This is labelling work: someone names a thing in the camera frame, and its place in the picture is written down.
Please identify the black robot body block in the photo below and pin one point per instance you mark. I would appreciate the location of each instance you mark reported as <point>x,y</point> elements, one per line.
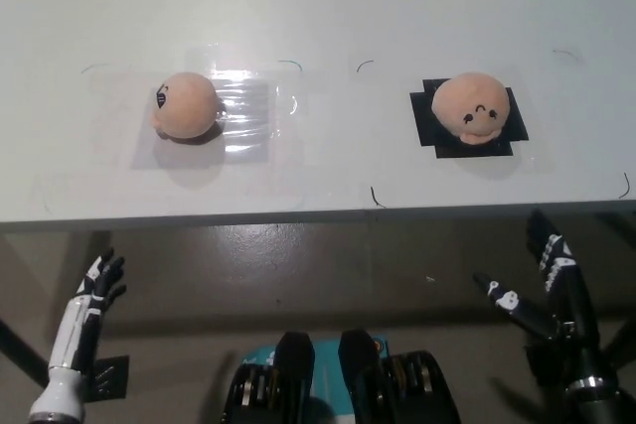
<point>367,374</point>
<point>293,374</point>

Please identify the black floor tape patch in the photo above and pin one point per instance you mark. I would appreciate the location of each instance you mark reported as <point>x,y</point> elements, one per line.
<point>111,377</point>

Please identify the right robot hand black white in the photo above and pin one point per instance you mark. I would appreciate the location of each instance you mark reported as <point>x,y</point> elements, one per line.
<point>571,305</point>

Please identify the right black robot body block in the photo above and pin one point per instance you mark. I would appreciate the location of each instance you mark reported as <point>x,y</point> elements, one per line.
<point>367,374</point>

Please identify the black table leg brace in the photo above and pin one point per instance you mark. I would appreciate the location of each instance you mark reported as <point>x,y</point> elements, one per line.
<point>621,339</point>
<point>25,349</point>

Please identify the grey tape square patch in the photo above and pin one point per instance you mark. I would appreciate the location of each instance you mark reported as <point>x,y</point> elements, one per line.
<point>243,141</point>

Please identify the left black robot body block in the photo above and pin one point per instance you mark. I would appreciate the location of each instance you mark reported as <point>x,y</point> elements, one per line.
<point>293,374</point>

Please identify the peach dumpling toy laughing face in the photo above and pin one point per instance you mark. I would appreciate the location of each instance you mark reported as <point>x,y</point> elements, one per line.
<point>186,103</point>

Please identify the peach dumpling toy smiling face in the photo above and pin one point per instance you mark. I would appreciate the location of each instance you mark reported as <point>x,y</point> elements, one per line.
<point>469,101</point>

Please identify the clear plastic film sheet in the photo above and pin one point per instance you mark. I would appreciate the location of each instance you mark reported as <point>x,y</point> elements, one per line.
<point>288,96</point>

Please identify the black tape square patch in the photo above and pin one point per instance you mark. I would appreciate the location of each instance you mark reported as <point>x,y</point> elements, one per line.
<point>512,133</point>

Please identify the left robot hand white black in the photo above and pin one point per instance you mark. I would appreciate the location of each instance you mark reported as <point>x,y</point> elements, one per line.
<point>74,329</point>

